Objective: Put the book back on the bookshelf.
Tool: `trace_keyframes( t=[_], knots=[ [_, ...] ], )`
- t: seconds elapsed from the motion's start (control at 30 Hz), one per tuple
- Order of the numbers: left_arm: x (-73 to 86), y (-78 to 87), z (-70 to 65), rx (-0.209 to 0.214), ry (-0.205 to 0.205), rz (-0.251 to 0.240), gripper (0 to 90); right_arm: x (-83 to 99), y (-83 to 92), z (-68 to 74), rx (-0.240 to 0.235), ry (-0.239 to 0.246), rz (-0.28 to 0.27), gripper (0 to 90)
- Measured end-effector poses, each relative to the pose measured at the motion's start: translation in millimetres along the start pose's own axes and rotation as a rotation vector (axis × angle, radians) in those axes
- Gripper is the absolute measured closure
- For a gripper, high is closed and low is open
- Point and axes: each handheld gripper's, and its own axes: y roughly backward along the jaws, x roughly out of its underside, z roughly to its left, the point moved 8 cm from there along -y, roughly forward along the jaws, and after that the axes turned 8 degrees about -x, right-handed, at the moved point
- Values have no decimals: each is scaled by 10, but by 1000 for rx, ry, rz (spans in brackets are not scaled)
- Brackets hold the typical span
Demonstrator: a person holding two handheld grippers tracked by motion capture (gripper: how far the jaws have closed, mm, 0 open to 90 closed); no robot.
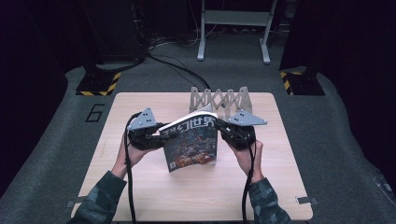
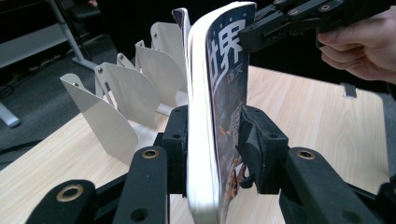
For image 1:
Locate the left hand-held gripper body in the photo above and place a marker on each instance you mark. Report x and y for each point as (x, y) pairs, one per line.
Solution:
(141, 124)

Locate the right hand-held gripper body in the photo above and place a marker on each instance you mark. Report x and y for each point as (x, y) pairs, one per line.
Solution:
(244, 133)

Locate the dark illustrated magazine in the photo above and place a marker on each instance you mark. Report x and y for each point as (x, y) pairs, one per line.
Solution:
(191, 143)

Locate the person's right hand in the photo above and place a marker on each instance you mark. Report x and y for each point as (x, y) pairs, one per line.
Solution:
(247, 161)

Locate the person's left hand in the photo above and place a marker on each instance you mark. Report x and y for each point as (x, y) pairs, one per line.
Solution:
(134, 157)

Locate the grey metal expandable book stand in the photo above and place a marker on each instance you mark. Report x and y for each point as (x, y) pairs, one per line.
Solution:
(224, 99)

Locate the black base with yellow stripes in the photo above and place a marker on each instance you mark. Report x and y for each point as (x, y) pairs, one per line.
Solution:
(305, 84)
(96, 82)

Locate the grey tape strip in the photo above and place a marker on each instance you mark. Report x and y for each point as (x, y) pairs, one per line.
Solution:
(307, 200)
(74, 202)

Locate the black equipment cabinet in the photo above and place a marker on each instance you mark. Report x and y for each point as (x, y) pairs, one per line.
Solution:
(112, 28)

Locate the white metal stand frame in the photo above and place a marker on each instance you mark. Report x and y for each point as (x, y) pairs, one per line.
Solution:
(236, 18)

